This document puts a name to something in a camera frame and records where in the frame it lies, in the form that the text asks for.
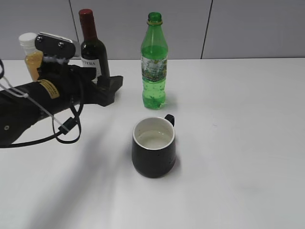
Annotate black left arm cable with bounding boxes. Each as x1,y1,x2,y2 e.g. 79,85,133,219
0,58,84,149

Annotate orange juice bottle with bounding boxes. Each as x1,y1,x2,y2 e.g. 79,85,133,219
19,32,43,81

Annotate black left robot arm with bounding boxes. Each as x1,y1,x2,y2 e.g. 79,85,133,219
0,62,123,148

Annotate white zip tie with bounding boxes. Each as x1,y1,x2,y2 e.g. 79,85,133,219
0,76,70,132

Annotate black mug white inside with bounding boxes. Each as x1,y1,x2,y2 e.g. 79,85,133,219
132,114,176,178

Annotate green sprite bottle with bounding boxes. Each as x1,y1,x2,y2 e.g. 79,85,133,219
141,12,168,110

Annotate red wine bottle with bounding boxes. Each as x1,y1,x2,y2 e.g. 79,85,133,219
79,9,110,84

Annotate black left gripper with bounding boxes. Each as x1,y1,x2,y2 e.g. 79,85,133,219
35,61,123,107

